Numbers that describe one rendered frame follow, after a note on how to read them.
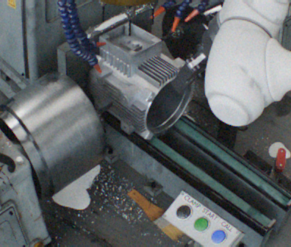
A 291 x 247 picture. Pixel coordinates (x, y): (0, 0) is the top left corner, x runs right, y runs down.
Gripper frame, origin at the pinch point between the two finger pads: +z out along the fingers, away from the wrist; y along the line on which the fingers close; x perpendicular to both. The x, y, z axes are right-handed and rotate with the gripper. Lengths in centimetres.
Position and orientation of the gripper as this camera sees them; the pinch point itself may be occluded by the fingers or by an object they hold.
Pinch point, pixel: (183, 79)
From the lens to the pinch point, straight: 120.8
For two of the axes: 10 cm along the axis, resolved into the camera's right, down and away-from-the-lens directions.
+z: -3.7, 3.6, 8.6
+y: -7.1, 4.9, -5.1
